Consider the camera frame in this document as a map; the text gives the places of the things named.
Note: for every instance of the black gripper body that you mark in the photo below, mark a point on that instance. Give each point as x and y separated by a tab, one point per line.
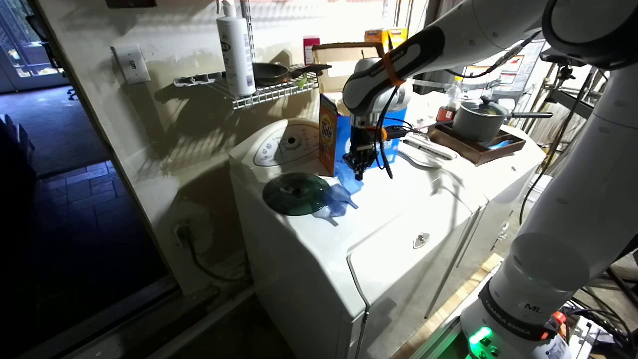
363	142

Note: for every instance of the small solid blue cup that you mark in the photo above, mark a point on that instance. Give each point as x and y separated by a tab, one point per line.
351	184

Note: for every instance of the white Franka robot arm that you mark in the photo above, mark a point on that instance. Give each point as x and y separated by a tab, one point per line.
578	212

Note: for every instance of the blue cardboard detergent box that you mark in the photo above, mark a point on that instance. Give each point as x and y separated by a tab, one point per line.
327	132

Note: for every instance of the round green bowl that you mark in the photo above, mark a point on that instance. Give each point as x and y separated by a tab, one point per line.
295	194

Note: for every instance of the brown cardboard box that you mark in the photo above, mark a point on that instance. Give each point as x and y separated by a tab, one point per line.
271	93

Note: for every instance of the pink container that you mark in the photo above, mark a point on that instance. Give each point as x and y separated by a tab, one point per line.
309	51

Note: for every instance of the yellow box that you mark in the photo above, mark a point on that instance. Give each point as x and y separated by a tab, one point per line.
391	37

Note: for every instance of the brown wooden tray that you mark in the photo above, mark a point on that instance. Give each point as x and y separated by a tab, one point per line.
479	150

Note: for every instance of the black frying pan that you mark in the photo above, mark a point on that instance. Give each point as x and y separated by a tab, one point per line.
271	73

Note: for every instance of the grey cooking pot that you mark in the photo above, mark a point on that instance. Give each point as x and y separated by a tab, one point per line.
479	121

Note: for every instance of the white dryer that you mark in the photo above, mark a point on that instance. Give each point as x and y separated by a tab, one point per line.
491	192

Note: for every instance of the tall white bottle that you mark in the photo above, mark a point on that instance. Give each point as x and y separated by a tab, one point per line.
235	53

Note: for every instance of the green plastic part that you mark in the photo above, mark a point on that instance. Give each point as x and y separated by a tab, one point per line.
483	344

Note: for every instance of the white wall outlet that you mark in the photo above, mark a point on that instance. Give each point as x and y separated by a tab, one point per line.
132	65

